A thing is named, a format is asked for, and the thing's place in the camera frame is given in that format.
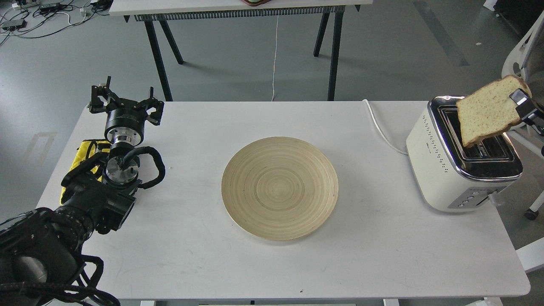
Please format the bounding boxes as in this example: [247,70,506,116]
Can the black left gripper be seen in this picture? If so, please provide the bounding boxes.
[88,76,164,143]

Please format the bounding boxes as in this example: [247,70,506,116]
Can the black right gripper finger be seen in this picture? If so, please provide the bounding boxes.
[509,88,544,137]

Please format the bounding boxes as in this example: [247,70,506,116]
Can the slice of bread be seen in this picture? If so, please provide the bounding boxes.
[456,75,532,148]

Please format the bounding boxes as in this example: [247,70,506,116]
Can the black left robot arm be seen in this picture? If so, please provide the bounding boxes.
[1,79,166,306]

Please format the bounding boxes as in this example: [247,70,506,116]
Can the white chrome toaster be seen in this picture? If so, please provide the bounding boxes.
[406,96,523,213]

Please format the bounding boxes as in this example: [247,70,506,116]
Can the white office chair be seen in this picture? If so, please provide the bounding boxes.
[495,12,544,220]

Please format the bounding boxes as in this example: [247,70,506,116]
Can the yellow cloth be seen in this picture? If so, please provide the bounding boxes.
[59,139,111,206]

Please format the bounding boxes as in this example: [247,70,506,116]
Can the white background table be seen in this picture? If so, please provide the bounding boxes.
[108,0,372,101]

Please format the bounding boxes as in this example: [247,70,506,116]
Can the brown object on background table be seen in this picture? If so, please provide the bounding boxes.
[242,0,270,6]

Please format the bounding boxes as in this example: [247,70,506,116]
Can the round bamboo plate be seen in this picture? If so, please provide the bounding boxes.
[221,137,339,241]

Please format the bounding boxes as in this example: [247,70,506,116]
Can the white toaster power cord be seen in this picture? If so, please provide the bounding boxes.
[362,99,408,155]

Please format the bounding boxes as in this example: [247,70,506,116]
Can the floor cables and power strips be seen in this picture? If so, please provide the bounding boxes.
[0,0,113,45]

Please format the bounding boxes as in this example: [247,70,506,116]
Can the white hanging cable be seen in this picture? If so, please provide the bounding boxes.
[271,15,280,102]

